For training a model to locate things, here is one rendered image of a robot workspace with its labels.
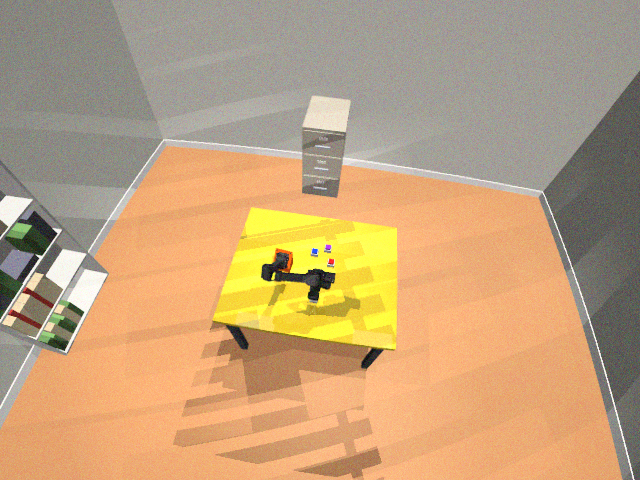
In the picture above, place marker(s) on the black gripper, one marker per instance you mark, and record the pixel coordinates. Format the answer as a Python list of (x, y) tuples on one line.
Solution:
[(313, 294)]

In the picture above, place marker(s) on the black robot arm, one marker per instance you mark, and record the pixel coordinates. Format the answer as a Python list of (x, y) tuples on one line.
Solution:
[(314, 278)]

